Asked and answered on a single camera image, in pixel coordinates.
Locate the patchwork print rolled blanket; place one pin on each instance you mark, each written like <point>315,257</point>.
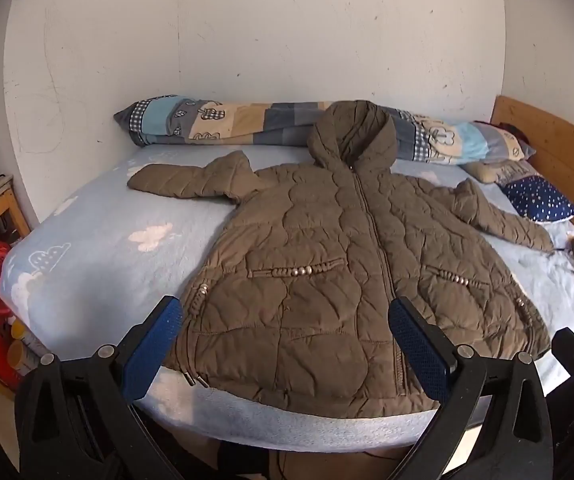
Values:
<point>247,122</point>

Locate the navy dotted pillow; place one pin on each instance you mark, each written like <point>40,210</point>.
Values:
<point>542,200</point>

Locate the wooden headboard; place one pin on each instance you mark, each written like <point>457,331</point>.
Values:
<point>557,155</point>

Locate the yellow plastic cup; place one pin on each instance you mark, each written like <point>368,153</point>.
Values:
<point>19,357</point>

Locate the dark red cloth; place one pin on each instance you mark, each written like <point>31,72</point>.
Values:
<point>514,131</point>

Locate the beige pillow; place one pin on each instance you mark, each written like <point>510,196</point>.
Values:
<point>497,172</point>

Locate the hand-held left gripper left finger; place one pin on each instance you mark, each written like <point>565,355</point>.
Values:
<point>154,340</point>

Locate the brown quilted hooded jacket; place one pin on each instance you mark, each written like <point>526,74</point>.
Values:
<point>317,240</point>

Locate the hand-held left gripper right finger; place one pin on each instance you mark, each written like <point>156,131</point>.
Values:
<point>417,345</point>

